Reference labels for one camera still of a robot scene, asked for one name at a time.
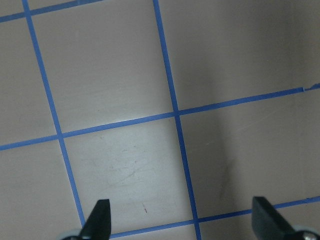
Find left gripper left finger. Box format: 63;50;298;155
78;199;111;240

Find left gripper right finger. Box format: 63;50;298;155
251;196;295;240

